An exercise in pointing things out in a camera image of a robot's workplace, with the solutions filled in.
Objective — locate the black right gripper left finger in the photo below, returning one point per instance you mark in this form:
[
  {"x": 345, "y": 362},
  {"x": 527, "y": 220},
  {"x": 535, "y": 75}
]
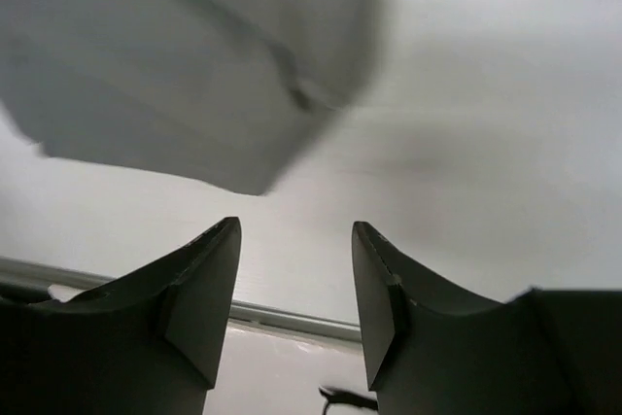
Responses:
[{"x": 149, "y": 342}]

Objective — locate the grey pleated skirt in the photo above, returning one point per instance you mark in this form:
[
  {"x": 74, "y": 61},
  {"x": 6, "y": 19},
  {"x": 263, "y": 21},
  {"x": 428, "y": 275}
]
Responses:
[{"x": 227, "y": 92}]

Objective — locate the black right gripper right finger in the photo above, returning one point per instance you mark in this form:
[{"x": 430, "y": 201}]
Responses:
[{"x": 433, "y": 347}]

